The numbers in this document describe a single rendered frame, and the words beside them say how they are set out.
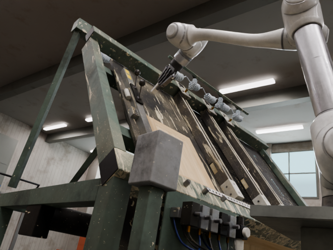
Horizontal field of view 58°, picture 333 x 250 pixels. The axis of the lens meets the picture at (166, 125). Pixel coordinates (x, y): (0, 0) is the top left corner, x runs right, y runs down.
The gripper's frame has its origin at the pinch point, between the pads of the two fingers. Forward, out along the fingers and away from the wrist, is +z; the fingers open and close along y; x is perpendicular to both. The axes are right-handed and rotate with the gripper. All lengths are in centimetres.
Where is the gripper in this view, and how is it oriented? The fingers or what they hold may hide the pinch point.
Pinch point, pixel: (156, 88)
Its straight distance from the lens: 177.3
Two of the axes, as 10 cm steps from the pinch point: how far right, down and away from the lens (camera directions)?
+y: -2.7, -6.1, 7.5
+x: -7.2, -3.9, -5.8
